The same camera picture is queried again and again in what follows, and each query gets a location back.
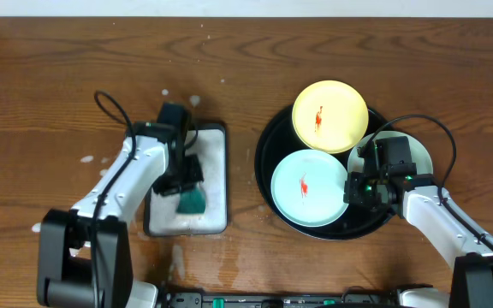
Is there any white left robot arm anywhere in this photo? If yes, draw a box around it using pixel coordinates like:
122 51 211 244
37 122 191 307

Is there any green yellow sponge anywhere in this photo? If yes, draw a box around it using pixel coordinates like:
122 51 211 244
176 186 206 215

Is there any rectangular soapy metal tray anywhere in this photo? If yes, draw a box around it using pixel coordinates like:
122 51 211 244
144 123 228 237

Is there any yellow plate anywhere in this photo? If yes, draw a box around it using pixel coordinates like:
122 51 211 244
291 80 369 154

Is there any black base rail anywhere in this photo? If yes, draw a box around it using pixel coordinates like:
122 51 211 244
156 292 399 308

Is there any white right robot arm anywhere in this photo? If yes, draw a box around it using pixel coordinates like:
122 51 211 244
344 172 493 307

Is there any light blue front plate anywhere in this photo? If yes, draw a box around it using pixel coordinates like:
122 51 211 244
270 150 348 228

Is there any light green plate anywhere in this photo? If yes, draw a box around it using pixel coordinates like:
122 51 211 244
347 131 434 175

